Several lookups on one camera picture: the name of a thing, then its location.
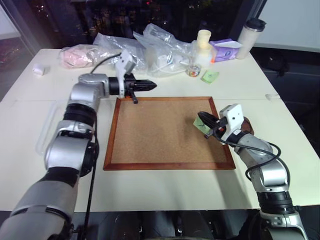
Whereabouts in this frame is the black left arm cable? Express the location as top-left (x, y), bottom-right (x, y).
top-left (83, 51), bottom-right (125, 236)

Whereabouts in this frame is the glass cup of pushpins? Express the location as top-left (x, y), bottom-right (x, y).
top-left (185, 63), bottom-right (202, 78)

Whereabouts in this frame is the crumpled clear plastic bag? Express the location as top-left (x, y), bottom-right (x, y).
top-left (92, 33), bottom-right (148, 74)

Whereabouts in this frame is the clear bag with white parts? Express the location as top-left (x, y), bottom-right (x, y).
top-left (133, 23), bottom-right (198, 78)

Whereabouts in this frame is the white tumbler with black lid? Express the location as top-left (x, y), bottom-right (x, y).
top-left (236, 17), bottom-right (267, 60)

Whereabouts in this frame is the cream plastic bottle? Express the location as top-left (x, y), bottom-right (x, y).
top-left (191, 29), bottom-right (214, 68)

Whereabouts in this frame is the wood framed cork board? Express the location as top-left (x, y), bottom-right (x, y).
top-left (103, 96), bottom-right (236, 171)

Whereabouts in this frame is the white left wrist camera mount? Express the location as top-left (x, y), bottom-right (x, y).
top-left (115, 49), bottom-right (137, 98)

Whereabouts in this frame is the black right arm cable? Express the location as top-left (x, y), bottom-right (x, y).
top-left (214, 126), bottom-right (291, 183)

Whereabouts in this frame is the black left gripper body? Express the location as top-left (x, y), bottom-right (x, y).
top-left (123, 78), bottom-right (140, 105)

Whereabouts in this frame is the green sticky note pad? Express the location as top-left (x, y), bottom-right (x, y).
top-left (200, 69), bottom-right (220, 85)

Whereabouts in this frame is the clear plastic box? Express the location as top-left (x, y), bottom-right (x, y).
top-left (36, 101), bottom-right (68, 156)

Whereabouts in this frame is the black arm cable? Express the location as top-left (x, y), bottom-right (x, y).
top-left (83, 51), bottom-right (125, 236)
top-left (214, 126), bottom-right (291, 183)

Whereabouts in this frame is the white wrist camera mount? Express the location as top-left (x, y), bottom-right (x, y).
top-left (115, 49), bottom-right (137, 98)
top-left (219, 103), bottom-right (243, 141)

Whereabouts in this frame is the pink stuffed plastic bag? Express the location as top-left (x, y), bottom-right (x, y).
top-left (59, 44), bottom-right (101, 69)

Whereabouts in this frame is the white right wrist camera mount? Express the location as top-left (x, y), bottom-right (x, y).
top-left (219, 103), bottom-right (243, 141)

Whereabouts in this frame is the green sticky note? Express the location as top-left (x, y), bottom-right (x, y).
top-left (193, 116), bottom-right (211, 133)

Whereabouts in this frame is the purple tissue pack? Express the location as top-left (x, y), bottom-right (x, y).
top-left (209, 38), bottom-right (244, 64)

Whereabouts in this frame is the dark rounded shape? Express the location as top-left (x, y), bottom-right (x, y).
top-left (97, 209), bottom-right (261, 240)

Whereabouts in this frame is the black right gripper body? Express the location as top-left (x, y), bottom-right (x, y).
top-left (205, 119), bottom-right (227, 139)

